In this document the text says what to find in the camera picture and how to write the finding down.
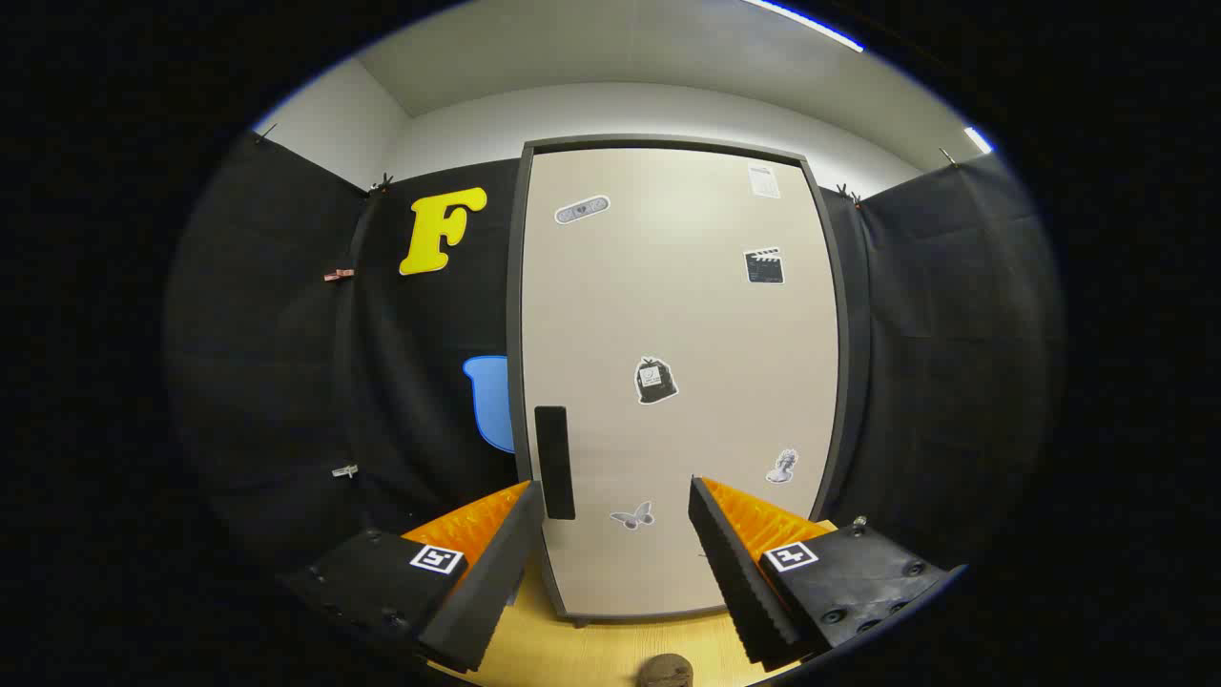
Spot long ceiling light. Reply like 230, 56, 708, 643
744, 0, 864, 53

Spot grey shoe cabinet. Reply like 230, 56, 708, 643
506, 134, 852, 628

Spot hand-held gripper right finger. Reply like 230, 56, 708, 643
687, 475, 962, 674

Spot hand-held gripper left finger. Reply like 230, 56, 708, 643
281, 480, 547, 676

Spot brown fuzzy shoe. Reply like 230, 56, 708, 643
637, 654, 694, 687

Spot black backdrop cloth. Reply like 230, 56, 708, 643
167, 129, 1065, 612

